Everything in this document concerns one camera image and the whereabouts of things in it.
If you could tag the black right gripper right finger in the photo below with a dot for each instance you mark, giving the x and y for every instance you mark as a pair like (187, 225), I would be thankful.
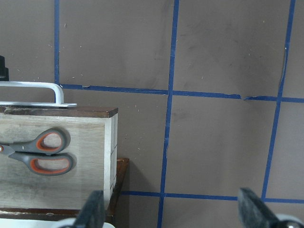
(253, 212)

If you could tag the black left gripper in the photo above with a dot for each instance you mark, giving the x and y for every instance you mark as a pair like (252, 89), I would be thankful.
(4, 71)

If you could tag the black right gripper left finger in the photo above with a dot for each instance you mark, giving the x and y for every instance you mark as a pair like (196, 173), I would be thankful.
(92, 214)

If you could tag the grey orange handled scissors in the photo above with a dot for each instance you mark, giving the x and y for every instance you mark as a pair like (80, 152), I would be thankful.
(32, 152)

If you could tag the dark brown wooden cabinet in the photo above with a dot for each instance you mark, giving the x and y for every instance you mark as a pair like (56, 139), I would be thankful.
(43, 217)

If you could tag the wooden drawer with white handle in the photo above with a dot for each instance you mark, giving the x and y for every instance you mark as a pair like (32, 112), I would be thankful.
(92, 144)

